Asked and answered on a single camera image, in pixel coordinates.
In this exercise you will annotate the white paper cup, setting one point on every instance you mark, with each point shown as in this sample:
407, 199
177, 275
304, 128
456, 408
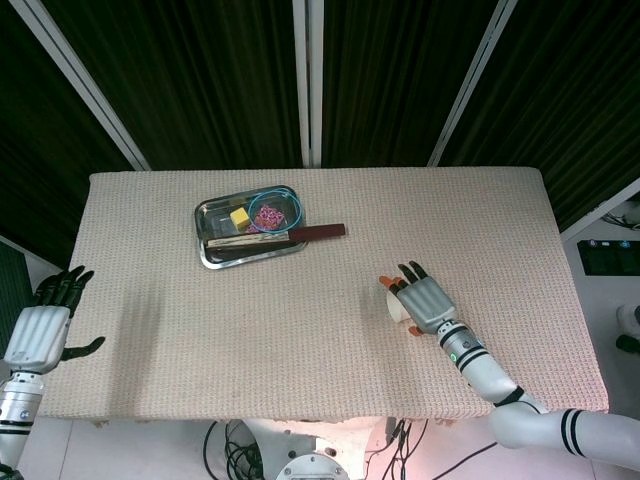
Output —
397, 310

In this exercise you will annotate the dark green curtain panel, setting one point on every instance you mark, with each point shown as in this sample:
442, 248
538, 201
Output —
35, 150
200, 75
395, 75
565, 90

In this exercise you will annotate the yellow cube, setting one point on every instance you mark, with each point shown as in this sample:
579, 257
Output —
239, 217

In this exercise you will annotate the rectangular metal tray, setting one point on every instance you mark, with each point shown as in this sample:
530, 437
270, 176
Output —
220, 255

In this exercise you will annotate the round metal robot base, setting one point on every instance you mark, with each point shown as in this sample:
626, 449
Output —
310, 465

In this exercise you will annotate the pink woven tablecloth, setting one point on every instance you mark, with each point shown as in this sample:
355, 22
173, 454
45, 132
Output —
250, 340

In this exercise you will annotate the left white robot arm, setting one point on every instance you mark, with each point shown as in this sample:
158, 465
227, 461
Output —
15, 410

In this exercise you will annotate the pink bead cluster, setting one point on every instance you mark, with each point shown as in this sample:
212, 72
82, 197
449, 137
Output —
267, 217

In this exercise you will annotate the white screen frame post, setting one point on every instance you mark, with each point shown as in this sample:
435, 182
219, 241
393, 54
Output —
470, 85
600, 205
85, 85
307, 75

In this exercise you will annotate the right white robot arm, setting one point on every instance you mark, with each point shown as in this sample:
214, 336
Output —
500, 390

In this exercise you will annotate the right orange-tipped robot hand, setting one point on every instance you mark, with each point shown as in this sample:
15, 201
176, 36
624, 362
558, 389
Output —
425, 300

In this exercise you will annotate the white robot torso cover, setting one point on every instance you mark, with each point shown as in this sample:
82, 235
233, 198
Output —
350, 435

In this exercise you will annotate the left black-fingered robot hand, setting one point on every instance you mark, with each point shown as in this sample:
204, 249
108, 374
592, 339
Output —
40, 335

